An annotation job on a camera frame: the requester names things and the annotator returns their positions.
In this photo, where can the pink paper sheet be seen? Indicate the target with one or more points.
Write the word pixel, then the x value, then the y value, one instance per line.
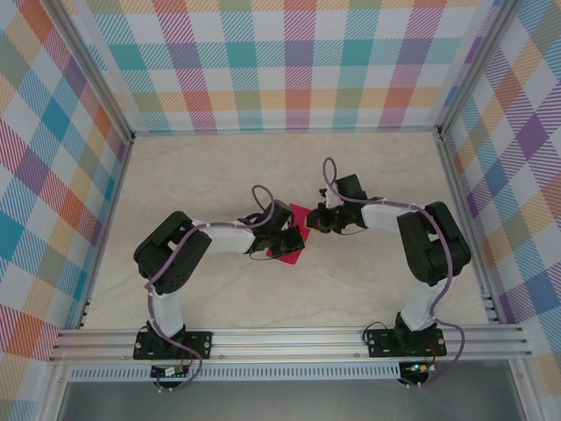
pixel 300 212

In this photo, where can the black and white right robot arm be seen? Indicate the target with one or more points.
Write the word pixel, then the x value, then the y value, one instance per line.
pixel 434 245

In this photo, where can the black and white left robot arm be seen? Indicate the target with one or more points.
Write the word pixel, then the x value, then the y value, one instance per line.
pixel 171 245

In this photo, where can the grey metal panel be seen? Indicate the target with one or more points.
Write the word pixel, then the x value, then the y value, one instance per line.
pixel 285 403

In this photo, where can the circuit board with green light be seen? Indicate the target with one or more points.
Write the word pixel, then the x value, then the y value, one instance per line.
pixel 416 366

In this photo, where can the small dark circuit board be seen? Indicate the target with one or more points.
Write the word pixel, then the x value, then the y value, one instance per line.
pixel 164 372

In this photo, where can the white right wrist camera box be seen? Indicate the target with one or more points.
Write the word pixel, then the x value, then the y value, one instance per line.
pixel 328 199

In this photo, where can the aluminium frame crossbar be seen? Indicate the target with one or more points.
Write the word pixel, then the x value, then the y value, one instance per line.
pixel 285 131

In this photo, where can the long aluminium mounting rail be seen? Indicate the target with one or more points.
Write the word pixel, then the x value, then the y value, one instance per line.
pixel 285 344

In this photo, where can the aluminium side rail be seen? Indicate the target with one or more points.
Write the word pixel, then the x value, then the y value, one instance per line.
pixel 110 219
pixel 468 219

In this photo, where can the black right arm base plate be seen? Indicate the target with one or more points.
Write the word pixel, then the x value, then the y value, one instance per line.
pixel 381 344

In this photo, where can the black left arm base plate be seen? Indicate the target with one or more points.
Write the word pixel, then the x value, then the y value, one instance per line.
pixel 199 344

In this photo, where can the aluminium frame post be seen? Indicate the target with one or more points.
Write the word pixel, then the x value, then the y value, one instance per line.
pixel 92 66
pixel 478 66

